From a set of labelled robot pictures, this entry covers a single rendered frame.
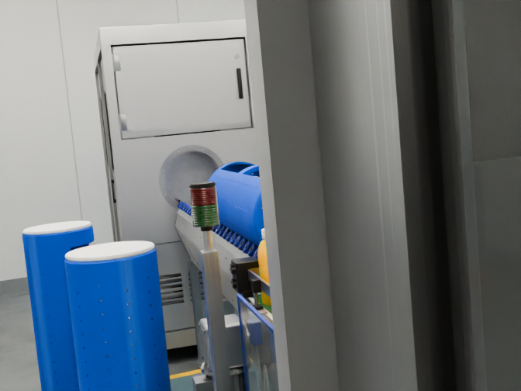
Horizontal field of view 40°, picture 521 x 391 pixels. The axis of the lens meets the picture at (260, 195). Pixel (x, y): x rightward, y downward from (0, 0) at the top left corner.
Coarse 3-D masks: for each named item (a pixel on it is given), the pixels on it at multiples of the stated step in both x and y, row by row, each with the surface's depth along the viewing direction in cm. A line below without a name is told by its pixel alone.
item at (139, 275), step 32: (96, 288) 214; (128, 288) 216; (96, 320) 215; (128, 320) 216; (160, 320) 226; (96, 352) 216; (128, 352) 217; (160, 352) 225; (96, 384) 218; (128, 384) 217; (160, 384) 224
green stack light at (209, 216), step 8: (192, 208) 167; (200, 208) 166; (208, 208) 166; (216, 208) 168; (192, 216) 168; (200, 216) 166; (208, 216) 166; (216, 216) 168; (200, 224) 166; (208, 224) 166; (216, 224) 167
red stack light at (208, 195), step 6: (192, 192) 166; (198, 192) 165; (204, 192) 166; (210, 192) 166; (216, 192) 169; (192, 198) 167; (198, 198) 166; (204, 198) 166; (210, 198) 166; (216, 198) 168; (192, 204) 167; (198, 204) 166; (204, 204) 166; (210, 204) 166
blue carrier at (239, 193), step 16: (224, 176) 279; (240, 176) 256; (224, 192) 265; (240, 192) 241; (256, 192) 223; (224, 208) 263; (240, 208) 236; (256, 208) 219; (224, 224) 282; (240, 224) 240; (256, 224) 219; (256, 240) 227
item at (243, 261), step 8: (232, 264) 206; (240, 264) 204; (248, 264) 204; (256, 264) 205; (232, 272) 205; (240, 272) 204; (232, 280) 206; (240, 280) 204; (248, 280) 205; (240, 288) 204; (248, 288) 205; (248, 296) 205
